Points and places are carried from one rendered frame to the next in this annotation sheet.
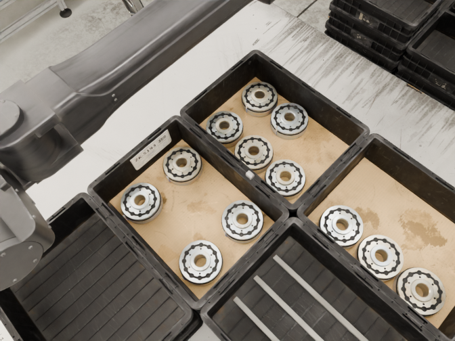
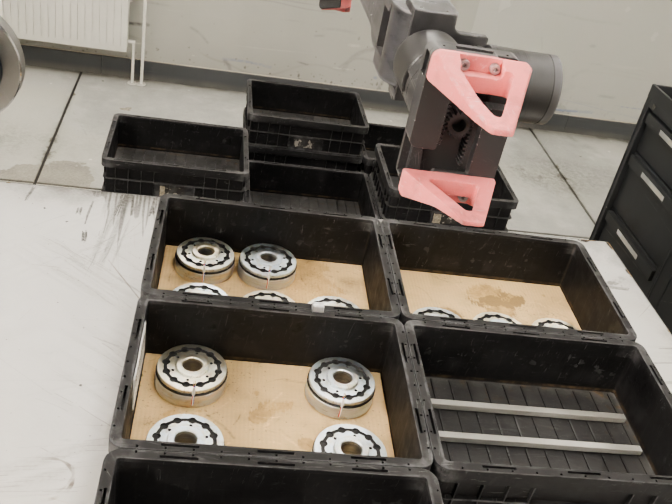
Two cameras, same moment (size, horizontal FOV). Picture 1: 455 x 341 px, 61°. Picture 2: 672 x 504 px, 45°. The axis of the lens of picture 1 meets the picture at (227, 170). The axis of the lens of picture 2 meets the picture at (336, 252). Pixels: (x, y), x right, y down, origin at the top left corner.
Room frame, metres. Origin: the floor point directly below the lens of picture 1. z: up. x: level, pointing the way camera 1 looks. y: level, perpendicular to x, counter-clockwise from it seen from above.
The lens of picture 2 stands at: (-0.09, 0.83, 1.67)
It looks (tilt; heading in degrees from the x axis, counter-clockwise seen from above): 33 degrees down; 297
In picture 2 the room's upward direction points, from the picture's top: 12 degrees clockwise
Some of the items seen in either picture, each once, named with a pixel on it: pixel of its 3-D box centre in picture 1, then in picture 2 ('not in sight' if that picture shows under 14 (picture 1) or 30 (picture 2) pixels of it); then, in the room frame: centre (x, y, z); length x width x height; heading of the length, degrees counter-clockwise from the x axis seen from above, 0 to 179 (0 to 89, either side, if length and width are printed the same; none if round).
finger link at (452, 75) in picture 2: not in sight; (477, 122); (0.08, 0.35, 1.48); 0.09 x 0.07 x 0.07; 129
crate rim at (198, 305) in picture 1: (185, 202); (273, 379); (0.34, 0.11, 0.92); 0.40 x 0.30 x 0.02; 38
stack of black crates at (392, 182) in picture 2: not in sight; (427, 233); (0.71, -1.31, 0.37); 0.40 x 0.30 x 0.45; 40
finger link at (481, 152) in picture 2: not in sight; (463, 171); (0.08, 0.35, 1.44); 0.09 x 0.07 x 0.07; 129
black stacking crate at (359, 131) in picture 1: (271, 133); (268, 281); (0.52, -0.13, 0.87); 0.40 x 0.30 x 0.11; 38
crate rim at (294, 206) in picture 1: (271, 123); (272, 256); (0.52, -0.13, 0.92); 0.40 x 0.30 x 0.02; 38
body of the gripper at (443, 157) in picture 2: not in sight; (448, 104); (0.12, 0.29, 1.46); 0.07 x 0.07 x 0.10; 39
